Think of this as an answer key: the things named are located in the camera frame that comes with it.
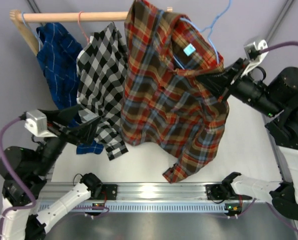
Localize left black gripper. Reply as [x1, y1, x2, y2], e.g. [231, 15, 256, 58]
[33, 103, 102, 176]

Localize light blue hanger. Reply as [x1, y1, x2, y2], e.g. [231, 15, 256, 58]
[173, 0, 233, 71]
[21, 12, 42, 51]

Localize red orange plaid shirt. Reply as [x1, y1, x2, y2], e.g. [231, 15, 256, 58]
[121, 0, 229, 183]

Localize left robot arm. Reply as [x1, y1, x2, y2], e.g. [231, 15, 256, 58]
[0, 105, 102, 240]

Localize black white checkered shirt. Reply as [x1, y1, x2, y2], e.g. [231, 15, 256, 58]
[77, 22, 128, 160]

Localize blue plaid shirt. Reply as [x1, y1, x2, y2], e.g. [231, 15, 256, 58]
[35, 22, 104, 155]

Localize pink hanger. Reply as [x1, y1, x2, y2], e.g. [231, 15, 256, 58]
[77, 11, 90, 44]

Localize wooden clothes rack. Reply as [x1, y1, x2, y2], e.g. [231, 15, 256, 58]
[9, 7, 174, 58]

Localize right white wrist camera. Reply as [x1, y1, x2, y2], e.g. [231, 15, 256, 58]
[241, 37, 268, 77]

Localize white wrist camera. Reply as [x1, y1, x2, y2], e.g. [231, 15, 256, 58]
[241, 37, 268, 77]
[24, 109, 56, 138]

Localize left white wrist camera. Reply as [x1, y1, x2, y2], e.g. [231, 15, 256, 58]
[24, 109, 56, 138]

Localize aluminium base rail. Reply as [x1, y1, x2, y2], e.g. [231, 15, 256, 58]
[38, 181, 274, 202]

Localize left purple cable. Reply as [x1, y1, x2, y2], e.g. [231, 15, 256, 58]
[0, 117, 110, 240]

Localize perforated cable duct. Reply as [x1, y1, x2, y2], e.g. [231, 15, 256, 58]
[36, 202, 229, 214]

